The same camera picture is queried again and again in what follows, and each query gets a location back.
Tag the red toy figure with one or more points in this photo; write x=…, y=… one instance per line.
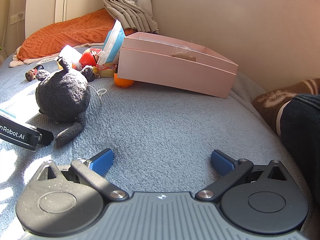
x=87, y=58

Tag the blue grey fleece blanket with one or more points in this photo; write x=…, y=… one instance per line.
x=162, y=125

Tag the grey pleated curtain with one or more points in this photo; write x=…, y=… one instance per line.
x=130, y=12

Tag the white fabric label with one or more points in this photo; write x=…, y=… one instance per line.
x=47, y=60

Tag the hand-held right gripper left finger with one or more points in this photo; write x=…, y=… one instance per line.
x=103, y=162

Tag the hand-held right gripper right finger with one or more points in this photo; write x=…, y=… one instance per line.
x=221, y=162

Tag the pink cardboard box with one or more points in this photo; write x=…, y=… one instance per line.
x=170, y=72

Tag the white wall socket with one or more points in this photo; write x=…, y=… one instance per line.
x=13, y=20
x=21, y=15

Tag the person's leg in jeans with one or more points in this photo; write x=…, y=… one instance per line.
x=302, y=130

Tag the black plush toy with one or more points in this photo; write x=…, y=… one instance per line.
x=62, y=95

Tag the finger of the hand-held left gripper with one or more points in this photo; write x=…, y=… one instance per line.
x=46, y=137

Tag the small orange toy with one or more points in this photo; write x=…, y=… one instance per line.
x=122, y=82

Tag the beige cloth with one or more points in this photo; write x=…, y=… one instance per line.
x=16, y=60

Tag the orange textured blanket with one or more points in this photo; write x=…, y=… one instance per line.
x=70, y=32

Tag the brown striped blanket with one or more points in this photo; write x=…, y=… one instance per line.
x=270, y=105

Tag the pink yellow toy block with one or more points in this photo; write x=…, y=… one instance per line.
x=107, y=69

